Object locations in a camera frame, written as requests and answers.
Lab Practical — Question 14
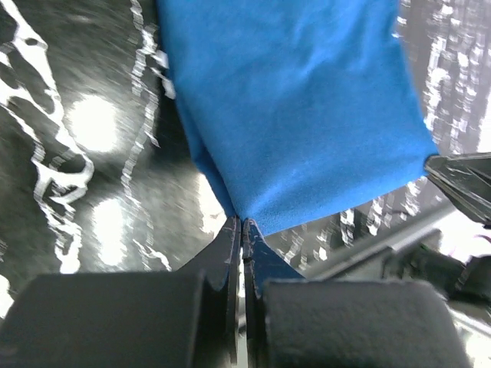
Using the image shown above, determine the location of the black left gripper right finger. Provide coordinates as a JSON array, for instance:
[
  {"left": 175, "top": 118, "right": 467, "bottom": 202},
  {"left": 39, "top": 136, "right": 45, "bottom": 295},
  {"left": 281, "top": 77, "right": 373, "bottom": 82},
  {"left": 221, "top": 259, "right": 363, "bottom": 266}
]
[{"left": 243, "top": 219, "right": 470, "bottom": 367}]

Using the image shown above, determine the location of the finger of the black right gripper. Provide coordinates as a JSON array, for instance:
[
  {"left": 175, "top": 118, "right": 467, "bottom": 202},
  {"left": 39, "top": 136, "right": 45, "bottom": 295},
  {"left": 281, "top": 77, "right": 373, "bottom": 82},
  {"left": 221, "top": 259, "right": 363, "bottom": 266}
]
[{"left": 424, "top": 153, "right": 490, "bottom": 225}]

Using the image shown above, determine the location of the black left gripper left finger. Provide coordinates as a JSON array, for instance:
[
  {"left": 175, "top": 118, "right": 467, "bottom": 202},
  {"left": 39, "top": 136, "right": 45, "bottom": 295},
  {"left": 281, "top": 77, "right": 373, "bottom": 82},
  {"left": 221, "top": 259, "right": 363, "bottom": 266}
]
[{"left": 1, "top": 217, "right": 241, "bottom": 367}]

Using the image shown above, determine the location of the blue printed t shirt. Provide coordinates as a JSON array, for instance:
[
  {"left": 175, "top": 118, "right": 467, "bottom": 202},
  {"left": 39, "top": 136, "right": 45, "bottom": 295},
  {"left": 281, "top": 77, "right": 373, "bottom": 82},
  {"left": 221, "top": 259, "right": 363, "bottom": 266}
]
[{"left": 157, "top": 1, "right": 437, "bottom": 235}]

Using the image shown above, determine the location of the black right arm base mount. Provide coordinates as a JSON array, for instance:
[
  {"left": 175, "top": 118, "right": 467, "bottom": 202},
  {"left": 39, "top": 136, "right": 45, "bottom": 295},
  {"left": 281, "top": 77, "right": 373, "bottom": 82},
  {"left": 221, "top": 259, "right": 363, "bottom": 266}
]
[{"left": 381, "top": 240, "right": 490, "bottom": 306}]

